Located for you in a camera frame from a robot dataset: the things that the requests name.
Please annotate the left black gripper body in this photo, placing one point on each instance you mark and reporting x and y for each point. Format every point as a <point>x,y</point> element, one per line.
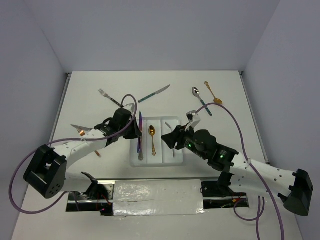
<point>128,132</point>

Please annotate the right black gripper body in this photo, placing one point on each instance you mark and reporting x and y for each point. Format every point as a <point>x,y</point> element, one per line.
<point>185,138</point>

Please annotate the plain silver fork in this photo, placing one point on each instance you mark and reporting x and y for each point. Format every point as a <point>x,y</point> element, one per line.
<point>170,128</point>

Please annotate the ornate gold spoon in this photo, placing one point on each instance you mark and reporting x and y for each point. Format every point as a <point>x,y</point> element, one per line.
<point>152,132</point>

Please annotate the ornate silver knife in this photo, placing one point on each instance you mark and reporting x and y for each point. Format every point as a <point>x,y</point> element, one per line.
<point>140,154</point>

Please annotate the copper fork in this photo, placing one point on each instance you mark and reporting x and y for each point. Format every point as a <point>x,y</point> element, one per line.
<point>82,133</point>

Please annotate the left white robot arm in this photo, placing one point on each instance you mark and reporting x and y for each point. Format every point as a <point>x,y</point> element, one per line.
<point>48,170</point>

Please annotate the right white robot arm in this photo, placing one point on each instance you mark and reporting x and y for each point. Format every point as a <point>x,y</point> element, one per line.
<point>239,175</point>

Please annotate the white three-compartment cutlery tray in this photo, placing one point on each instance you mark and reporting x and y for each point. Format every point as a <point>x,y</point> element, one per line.
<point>164,155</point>

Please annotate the gold spoon far right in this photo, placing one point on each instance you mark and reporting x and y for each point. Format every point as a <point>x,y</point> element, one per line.
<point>215,99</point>

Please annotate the white foil-covered base board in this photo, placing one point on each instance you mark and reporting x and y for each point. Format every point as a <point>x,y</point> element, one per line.
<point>158,198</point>

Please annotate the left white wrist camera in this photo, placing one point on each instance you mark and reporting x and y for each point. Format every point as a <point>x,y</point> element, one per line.
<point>132,108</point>

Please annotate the fork with black handle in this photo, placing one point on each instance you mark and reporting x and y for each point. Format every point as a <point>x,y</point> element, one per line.
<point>104,94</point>

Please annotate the knife with teal handle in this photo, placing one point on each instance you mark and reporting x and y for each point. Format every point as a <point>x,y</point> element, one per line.
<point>153,94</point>

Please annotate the knife with black handle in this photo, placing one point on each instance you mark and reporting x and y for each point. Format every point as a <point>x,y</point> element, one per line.
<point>86,129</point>

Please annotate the spoon with teal handle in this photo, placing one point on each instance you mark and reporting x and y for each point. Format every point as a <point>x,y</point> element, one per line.
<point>196,93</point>

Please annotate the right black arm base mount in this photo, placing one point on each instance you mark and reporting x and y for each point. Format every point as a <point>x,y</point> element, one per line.
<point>217,194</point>

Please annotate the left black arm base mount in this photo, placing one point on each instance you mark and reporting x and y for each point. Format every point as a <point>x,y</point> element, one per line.
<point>98,198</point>

